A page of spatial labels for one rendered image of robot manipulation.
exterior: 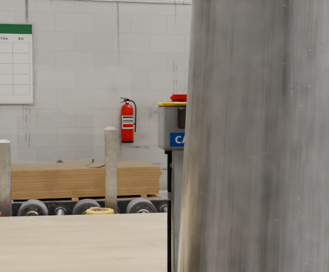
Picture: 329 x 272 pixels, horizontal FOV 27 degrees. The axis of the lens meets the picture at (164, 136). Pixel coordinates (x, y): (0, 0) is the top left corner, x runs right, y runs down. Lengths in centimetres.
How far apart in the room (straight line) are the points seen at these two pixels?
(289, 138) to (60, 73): 775
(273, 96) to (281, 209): 5
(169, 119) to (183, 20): 744
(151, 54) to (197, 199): 792
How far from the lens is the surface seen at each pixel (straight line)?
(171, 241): 103
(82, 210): 248
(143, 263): 137
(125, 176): 691
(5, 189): 209
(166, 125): 97
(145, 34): 826
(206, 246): 35
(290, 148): 33
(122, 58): 818
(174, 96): 99
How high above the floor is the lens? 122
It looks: 3 degrees down
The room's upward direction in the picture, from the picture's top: straight up
